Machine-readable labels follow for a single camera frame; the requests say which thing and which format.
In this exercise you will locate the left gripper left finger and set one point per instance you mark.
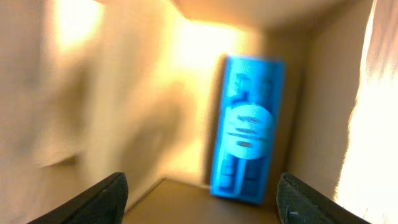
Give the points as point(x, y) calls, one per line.
point(102, 203)

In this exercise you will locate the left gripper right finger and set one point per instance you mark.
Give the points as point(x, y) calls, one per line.
point(299, 203)

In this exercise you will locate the blue plastic case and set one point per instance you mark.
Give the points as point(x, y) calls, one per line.
point(249, 112)

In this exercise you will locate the brown cardboard box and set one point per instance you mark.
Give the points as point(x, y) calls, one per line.
point(89, 88)

